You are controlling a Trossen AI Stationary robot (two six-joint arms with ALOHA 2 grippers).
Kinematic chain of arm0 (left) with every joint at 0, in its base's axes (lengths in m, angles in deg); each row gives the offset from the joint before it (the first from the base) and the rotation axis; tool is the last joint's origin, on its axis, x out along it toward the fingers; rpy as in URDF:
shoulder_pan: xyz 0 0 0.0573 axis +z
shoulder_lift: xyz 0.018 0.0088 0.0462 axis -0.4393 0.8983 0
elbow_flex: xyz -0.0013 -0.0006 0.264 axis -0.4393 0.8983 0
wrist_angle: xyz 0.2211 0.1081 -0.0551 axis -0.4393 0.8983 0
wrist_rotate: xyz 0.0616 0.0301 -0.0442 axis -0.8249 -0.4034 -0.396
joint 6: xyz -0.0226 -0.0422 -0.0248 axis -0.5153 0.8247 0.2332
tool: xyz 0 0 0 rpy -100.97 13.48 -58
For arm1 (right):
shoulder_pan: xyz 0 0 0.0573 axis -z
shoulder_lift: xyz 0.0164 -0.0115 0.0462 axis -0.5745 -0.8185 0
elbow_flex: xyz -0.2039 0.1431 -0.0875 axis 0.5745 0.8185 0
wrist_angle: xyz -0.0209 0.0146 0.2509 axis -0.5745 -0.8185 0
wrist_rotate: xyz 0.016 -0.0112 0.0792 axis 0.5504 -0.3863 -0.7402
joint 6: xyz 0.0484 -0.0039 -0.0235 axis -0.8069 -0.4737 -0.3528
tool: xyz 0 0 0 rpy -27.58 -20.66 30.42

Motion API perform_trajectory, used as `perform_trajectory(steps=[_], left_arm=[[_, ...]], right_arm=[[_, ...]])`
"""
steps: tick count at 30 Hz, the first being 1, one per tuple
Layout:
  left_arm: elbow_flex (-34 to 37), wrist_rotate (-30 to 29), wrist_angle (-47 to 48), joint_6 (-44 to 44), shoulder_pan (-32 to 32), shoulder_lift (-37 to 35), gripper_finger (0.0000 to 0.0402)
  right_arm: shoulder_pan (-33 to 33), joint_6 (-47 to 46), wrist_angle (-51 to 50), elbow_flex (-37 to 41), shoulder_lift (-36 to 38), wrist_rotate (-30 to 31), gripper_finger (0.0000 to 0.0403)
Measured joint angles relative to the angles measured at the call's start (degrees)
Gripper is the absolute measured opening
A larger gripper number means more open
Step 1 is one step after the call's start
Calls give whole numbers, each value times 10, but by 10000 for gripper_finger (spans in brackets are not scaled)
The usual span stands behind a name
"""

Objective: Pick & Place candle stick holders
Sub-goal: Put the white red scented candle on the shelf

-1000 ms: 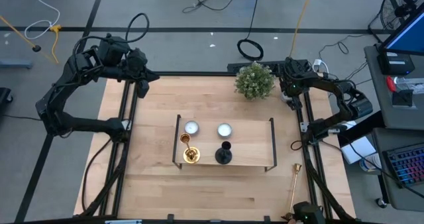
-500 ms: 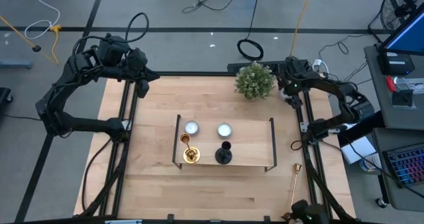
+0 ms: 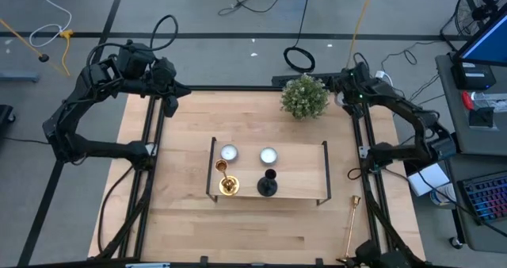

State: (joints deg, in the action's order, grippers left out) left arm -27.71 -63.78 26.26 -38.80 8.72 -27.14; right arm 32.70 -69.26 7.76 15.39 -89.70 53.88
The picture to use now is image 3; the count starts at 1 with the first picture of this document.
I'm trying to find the black power strip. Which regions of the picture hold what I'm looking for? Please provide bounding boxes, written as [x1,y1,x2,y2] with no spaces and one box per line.
[272,72,342,88]

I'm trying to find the black floor fan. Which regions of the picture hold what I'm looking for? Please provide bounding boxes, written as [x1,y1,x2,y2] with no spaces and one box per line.
[440,0,507,49]

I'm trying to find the gold candlestick holder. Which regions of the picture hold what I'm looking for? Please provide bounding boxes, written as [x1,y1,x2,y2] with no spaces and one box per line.
[335,195,362,266]
[215,159,241,197]

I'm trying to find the yellow pole black tip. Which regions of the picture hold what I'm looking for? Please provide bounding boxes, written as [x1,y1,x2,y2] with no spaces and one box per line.
[0,19,51,63]

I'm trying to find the white power adapter cable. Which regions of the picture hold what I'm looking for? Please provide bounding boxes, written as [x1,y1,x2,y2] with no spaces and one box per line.
[374,70,395,87]

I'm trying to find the silver aluminium bracket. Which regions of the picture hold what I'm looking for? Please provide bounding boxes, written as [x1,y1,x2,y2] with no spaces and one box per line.
[125,262,171,268]

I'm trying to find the yellow plug cable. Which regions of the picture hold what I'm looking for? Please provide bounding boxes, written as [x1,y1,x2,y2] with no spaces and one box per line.
[59,29,75,77]

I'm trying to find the grey furniture foot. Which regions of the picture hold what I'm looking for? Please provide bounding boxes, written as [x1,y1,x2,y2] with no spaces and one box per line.
[0,71,40,83]

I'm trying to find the black wheeled base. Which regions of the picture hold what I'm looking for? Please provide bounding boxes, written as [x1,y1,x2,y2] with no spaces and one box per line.
[0,104,17,127]

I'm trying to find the green potted plant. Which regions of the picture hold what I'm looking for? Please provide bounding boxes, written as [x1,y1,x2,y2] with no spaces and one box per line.
[280,73,330,121]

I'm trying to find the black box device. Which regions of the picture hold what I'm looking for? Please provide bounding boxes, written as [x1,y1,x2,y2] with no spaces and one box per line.
[450,59,497,91]

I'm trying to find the black power cable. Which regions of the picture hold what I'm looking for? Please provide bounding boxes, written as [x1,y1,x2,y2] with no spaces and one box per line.
[380,40,448,107]

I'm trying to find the white box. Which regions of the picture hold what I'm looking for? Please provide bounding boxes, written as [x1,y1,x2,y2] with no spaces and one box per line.
[407,163,452,197]

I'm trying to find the wooden riser shelf black legs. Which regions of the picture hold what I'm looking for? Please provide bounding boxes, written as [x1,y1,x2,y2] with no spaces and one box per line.
[205,136,332,206]

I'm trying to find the rainbow backlit keyboard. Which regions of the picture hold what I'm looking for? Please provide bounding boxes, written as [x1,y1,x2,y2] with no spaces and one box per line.
[459,174,507,226]

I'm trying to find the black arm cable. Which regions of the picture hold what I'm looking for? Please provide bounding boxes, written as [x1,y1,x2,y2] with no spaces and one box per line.
[86,41,128,69]
[411,167,507,238]

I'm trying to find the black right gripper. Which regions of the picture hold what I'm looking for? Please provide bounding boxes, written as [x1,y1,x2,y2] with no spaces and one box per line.
[325,63,373,118]

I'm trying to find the black frame cable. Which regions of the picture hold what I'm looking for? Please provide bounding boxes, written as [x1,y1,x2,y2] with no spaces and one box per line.
[97,165,135,258]

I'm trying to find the thin black floor cable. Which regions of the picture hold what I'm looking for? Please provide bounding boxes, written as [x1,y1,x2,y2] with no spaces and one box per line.
[0,136,51,146]

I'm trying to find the black candlestick holder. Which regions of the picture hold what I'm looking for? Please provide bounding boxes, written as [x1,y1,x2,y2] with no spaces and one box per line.
[256,168,279,197]

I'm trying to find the black aluminium table frame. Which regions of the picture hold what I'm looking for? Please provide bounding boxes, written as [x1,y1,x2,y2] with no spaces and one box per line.
[94,83,427,268]

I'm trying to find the blue screen monitor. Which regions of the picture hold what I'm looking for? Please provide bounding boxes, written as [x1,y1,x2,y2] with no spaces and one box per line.
[455,6,507,67]

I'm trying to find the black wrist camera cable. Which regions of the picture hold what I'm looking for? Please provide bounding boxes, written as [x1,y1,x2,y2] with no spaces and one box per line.
[148,14,180,52]

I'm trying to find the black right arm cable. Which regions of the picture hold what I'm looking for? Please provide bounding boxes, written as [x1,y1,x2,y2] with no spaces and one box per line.
[411,167,507,238]

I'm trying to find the white floor cable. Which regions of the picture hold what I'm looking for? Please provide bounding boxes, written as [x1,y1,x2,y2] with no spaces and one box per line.
[29,0,74,49]

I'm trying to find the red handled tool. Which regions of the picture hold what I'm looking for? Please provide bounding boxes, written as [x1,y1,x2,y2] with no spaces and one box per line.
[460,90,475,111]

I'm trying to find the grey side desk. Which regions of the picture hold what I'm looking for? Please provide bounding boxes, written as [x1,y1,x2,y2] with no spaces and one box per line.
[434,52,507,254]

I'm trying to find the black coiled floor cable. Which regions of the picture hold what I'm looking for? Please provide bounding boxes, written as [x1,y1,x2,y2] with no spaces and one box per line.
[282,0,317,74]

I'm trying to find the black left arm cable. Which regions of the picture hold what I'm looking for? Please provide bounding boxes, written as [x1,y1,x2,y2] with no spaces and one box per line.
[86,41,128,69]

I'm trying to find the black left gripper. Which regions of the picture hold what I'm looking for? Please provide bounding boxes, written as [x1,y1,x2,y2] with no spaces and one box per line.
[150,56,193,100]

